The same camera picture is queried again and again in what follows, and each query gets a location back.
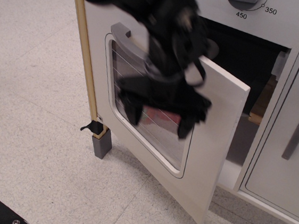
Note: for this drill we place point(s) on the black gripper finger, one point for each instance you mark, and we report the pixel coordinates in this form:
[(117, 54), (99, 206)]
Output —
[(133, 111), (185, 126)]

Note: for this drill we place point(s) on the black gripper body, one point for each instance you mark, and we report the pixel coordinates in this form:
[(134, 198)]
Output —
[(179, 98)]

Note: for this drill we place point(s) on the white oven door with window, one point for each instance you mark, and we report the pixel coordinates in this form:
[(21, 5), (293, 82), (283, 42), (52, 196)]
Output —
[(187, 168)]

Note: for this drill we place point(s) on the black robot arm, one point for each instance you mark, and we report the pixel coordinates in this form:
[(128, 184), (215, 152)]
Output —
[(177, 39)]

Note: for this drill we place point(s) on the grey oven temperature knob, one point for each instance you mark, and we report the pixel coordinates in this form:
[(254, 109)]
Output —
[(241, 0)]

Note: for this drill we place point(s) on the red toy vegetable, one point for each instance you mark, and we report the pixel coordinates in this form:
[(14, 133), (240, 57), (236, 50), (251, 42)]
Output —
[(164, 119)]

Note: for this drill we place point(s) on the grey cabinet leg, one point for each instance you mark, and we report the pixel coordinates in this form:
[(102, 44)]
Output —
[(103, 145)]

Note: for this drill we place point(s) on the white egg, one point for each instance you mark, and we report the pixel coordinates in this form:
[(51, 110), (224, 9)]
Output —
[(213, 49)]

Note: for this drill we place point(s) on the white toy kitchen cabinet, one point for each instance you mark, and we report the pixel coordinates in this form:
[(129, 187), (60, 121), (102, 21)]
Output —
[(276, 21)]

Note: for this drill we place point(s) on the white cabinet door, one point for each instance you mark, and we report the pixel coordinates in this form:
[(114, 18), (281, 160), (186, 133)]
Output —
[(274, 180)]

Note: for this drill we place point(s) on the grey oven door handle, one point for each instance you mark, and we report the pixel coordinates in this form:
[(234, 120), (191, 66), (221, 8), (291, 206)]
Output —
[(121, 35)]

